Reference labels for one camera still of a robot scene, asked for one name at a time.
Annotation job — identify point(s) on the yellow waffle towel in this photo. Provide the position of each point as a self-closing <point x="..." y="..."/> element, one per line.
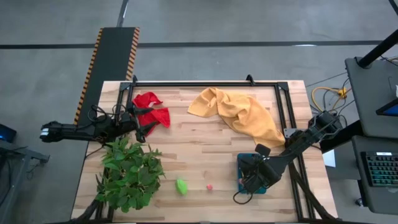
<point x="236" y="109"/>

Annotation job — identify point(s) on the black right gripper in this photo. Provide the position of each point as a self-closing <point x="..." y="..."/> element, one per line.
<point x="253" y="174"/>

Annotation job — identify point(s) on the backlit keyboard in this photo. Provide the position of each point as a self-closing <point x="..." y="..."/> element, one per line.
<point x="382" y="169"/>

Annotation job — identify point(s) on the red cloth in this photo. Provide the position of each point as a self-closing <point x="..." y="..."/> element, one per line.
<point x="155" y="116"/>

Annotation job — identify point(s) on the black diagonal pole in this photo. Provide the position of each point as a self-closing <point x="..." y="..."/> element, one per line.
<point x="376" y="49"/>

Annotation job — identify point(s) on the tablet with blue screen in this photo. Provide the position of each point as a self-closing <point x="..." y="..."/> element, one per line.
<point x="390" y="109"/>

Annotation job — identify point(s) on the hazard-striped black floor mat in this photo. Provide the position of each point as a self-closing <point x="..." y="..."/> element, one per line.
<point x="109" y="68"/>

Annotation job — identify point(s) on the black aluminium table frame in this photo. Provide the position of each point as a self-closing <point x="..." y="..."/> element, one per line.
<point x="202" y="84"/>

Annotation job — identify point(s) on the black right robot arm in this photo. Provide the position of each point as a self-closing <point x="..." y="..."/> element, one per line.
<point x="293" y="147"/>

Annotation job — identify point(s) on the grey desk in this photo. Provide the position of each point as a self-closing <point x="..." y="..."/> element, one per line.
<point x="382" y="199"/>
<point x="370" y="102"/>

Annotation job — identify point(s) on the blue plastic tupperware container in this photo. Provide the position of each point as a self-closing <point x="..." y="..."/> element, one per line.
<point x="262" y="190"/>

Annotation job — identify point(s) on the green artificial plant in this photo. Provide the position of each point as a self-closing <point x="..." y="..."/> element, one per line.
<point x="130" y="174"/>

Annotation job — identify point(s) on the white paper sheet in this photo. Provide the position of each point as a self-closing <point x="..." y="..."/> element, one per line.
<point x="329" y="160"/>

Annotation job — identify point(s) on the light green produce toy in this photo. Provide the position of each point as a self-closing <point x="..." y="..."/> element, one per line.
<point x="181" y="186"/>

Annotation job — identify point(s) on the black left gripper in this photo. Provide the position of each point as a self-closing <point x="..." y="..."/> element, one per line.
<point x="129" y="122"/>

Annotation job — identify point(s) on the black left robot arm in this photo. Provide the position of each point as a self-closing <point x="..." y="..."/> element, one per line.
<point x="77" y="132"/>

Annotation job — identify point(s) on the pink-red berry toy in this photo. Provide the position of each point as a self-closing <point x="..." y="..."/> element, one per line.
<point x="209" y="187"/>

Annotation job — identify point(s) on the grey metal stand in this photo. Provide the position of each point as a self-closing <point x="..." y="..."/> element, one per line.
<point x="18" y="152"/>

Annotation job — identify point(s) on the blue-lit device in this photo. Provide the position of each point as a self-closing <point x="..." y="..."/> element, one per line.
<point x="7" y="133"/>

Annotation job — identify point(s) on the black clamp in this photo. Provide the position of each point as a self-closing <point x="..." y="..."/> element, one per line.
<point x="135" y="79"/>
<point x="250" y="79"/>

